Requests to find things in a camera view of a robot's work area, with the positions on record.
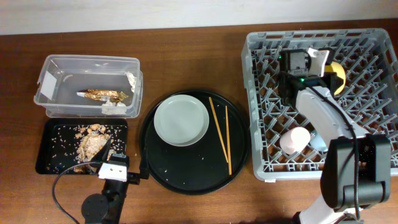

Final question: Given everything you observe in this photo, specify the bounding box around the blue plastic cup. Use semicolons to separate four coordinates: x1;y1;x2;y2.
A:
309;130;328;152

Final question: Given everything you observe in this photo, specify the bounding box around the white label on bin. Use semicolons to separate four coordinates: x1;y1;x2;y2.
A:
40;71;57;100

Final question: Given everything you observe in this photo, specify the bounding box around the wooden chopstick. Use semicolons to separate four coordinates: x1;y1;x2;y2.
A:
208;96;229;164
225;106;232;176

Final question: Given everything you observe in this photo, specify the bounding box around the clear plastic bin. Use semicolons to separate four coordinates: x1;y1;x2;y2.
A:
34;55;144;118

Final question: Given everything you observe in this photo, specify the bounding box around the pile of food scraps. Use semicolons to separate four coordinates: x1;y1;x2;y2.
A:
75;124;111;164

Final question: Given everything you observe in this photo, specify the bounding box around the black rectangular tray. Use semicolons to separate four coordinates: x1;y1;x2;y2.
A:
35;118;128;174

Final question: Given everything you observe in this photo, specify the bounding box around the crumpled white tissue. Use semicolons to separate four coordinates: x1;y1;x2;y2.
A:
101;101;127;115

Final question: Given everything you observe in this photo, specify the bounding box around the yellow bowl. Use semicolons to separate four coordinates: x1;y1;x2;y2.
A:
324;62;346;92

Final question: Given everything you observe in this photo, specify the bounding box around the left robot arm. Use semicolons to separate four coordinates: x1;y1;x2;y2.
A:
81;90;250;223

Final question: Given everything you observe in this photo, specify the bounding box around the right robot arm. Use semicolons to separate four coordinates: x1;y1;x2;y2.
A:
277;48;391;223

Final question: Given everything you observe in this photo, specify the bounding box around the gold foil wrapper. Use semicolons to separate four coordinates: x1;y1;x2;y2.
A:
76;89;129;102

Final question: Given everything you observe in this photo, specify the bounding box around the grey dishwasher rack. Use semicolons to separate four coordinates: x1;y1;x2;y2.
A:
241;28;397;182

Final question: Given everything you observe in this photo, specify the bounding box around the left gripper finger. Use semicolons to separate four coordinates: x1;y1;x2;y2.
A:
139;146;150;180
91;139;112;162

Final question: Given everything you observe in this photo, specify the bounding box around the pink plastic cup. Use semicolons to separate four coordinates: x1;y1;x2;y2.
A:
279;127;310;154

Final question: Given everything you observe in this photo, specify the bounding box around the grey-green plate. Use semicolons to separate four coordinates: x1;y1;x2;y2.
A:
154;94;210;147

